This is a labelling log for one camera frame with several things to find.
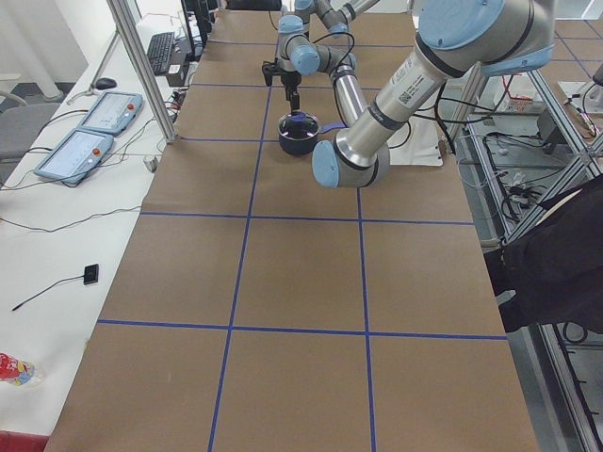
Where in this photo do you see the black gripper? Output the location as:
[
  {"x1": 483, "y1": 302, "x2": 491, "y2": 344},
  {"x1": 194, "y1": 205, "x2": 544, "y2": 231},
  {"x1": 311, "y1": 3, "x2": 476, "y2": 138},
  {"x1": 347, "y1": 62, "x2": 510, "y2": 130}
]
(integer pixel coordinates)
[{"x1": 281, "y1": 71, "x2": 301, "y2": 111}]

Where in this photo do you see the blue pot lid knob glass lid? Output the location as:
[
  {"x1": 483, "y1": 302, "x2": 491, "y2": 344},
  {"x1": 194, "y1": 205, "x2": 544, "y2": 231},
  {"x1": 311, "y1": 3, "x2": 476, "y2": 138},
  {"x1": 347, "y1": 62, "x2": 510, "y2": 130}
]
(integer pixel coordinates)
[{"x1": 278, "y1": 111, "x2": 319, "y2": 140}]

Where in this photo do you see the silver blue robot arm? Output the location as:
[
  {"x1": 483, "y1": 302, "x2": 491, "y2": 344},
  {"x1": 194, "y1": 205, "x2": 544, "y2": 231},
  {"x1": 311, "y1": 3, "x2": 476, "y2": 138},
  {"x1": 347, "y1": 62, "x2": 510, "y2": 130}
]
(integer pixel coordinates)
[
  {"x1": 312, "y1": 1, "x2": 557, "y2": 188},
  {"x1": 272, "y1": 1, "x2": 362, "y2": 112}
]

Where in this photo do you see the dark blue saucepan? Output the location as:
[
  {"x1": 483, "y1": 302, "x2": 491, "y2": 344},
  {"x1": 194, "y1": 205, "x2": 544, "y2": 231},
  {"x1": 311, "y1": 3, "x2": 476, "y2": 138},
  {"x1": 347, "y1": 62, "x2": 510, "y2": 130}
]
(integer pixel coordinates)
[{"x1": 277, "y1": 110, "x2": 346, "y2": 156}]

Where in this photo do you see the black computer keyboard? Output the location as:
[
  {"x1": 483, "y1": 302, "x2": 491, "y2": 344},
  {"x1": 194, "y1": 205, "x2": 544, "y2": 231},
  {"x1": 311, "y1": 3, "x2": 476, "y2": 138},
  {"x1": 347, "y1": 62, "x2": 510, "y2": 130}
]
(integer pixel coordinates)
[{"x1": 147, "y1": 32, "x2": 174, "y2": 75}]

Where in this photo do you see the small metal cylinder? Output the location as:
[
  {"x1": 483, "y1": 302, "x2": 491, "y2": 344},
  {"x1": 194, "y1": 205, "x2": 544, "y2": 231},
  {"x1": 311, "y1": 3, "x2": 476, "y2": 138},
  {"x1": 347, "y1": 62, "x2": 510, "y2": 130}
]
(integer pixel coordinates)
[{"x1": 143, "y1": 155, "x2": 158, "y2": 172}]

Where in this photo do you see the upper teach pendant tablet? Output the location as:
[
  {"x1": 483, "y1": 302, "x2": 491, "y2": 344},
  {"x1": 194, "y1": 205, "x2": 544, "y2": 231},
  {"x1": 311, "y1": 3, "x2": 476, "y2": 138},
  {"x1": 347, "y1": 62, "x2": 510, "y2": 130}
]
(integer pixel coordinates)
[{"x1": 78, "y1": 90, "x2": 143, "y2": 137}]

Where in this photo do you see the teach pendant tablet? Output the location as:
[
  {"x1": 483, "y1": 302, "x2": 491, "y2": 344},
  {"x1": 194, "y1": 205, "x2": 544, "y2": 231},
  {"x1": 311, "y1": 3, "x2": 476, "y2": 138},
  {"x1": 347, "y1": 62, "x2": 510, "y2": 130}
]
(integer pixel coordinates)
[
  {"x1": 34, "y1": 128, "x2": 114, "y2": 186},
  {"x1": 78, "y1": 90, "x2": 143, "y2": 137}
]

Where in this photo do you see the black computer mouse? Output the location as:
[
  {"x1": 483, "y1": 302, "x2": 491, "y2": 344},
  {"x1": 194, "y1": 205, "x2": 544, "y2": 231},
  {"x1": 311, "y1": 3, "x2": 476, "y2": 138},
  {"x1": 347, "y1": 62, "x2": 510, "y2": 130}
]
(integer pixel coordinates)
[{"x1": 94, "y1": 77, "x2": 117, "y2": 90}]

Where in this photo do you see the lower teach pendant tablet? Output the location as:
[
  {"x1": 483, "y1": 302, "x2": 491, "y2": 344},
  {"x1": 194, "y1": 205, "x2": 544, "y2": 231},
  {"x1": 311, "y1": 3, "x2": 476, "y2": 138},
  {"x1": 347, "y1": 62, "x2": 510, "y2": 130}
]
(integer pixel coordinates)
[{"x1": 34, "y1": 128, "x2": 114, "y2": 186}]

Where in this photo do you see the small black square device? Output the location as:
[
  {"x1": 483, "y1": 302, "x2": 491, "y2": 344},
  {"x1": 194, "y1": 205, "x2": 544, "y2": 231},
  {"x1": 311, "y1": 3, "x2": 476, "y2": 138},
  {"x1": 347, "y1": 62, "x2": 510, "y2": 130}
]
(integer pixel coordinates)
[{"x1": 83, "y1": 264, "x2": 100, "y2": 285}]

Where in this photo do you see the person in black clothing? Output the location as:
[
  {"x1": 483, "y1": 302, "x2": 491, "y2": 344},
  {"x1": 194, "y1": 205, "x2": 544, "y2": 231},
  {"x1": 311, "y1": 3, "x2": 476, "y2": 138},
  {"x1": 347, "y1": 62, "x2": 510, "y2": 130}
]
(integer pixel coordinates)
[{"x1": 483, "y1": 176, "x2": 602, "y2": 334}]

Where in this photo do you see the red labelled plastic bottle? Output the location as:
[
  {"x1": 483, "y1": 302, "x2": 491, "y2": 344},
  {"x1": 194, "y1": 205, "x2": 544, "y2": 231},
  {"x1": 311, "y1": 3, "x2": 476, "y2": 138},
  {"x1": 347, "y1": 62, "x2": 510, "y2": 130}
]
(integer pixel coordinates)
[{"x1": 0, "y1": 353, "x2": 45, "y2": 387}]

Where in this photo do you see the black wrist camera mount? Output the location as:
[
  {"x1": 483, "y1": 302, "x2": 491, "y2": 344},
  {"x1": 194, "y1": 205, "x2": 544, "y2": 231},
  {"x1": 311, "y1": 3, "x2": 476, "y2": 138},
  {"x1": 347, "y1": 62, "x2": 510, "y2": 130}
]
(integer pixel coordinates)
[{"x1": 261, "y1": 59, "x2": 283, "y2": 87}]

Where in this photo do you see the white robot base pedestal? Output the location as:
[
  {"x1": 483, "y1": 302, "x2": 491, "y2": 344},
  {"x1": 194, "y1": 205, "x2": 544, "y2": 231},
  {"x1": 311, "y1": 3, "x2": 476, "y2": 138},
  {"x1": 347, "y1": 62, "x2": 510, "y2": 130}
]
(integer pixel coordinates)
[{"x1": 387, "y1": 117, "x2": 443, "y2": 167}]

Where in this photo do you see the aluminium frame post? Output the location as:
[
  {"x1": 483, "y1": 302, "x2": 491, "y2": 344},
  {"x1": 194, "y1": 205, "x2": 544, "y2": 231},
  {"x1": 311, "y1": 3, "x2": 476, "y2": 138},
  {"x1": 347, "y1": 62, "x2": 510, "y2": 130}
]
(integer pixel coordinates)
[{"x1": 106, "y1": 0, "x2": 176, "y2": 144}]

